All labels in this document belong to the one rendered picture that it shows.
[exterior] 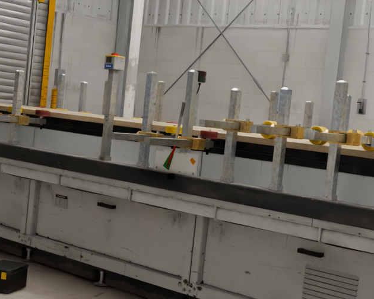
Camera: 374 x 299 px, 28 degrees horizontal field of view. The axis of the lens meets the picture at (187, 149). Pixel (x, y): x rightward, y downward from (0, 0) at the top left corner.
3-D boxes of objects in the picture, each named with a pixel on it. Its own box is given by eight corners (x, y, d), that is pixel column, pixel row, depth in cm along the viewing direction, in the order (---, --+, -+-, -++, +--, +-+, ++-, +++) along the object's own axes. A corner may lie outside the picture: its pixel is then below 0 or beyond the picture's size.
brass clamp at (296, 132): (295, 139, 297) (297, 126, 296) (268, 135, 305) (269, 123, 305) (304, 139, 301) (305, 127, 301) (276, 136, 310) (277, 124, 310)
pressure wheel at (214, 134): (208, 155, 337) (211, 130, 337) (195, 153, 343) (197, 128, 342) (219, 155, 344) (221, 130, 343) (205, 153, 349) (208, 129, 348)
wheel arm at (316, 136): (314, 140, 265) (315, 130, 265) (306, 139, 267) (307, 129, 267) (376, 145, 303) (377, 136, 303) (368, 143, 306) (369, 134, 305)
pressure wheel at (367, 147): (373, 128, 301) (357, 136, 305) (381, 146, 298) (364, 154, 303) (380, 129, 305) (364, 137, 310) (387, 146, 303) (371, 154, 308)
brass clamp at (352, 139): (352, 146, 281) (354, 132, 280) (321, 142, 289) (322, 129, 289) (360, 146, 285) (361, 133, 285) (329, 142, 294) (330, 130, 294)
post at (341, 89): (330, 204, 288) (344, 80, 285) (322, 203, 290) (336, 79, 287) (335, 203, 290) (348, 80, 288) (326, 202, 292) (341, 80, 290)
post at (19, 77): (11, 155, 415) (19, 69, 412) (8, 155, 417) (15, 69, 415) (16, 155, 418) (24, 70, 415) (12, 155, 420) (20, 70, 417)
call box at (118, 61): (113, 70, 363) (114, 54, 362) (103, 70, 367) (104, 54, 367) (123, 72, 368) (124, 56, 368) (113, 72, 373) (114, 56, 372)
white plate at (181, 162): (196, 177, 329) (198, 154, 329) (152, 169, 346) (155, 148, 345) (196, 177, 330) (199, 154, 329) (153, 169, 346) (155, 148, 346)
